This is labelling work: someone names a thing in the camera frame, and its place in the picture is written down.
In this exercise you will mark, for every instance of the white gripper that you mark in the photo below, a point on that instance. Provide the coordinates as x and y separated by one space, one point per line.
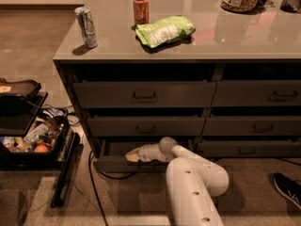
145 154

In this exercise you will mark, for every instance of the drawer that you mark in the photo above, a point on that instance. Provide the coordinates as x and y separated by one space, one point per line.
257 93
249 148
145 126
110 154
174 94
253 126

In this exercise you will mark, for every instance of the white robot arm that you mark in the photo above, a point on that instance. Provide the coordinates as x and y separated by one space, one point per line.
191 181

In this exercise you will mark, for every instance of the dark grey drawer cabinet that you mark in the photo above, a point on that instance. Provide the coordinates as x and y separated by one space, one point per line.
263 45

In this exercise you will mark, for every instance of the black floor bar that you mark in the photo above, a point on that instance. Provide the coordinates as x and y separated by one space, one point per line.
63 180

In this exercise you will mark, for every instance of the orange fruit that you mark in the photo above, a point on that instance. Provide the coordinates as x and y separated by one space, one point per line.
41 149

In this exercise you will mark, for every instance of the black bin with items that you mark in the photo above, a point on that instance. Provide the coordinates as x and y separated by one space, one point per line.
48 129

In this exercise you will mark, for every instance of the black case lid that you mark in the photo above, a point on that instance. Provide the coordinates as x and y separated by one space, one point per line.
24 89

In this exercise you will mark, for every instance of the green chip bag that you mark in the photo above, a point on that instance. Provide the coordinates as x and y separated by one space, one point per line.
168 30

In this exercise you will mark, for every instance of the silver tall can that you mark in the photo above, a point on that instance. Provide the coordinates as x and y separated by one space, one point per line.
84 19

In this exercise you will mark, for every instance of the orange soda can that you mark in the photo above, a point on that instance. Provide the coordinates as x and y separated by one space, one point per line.
141 11

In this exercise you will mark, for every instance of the black sneaker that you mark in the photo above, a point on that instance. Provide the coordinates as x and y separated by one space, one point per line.
289 189

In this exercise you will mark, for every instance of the dark glass object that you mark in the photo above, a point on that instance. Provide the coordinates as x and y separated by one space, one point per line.
291 6

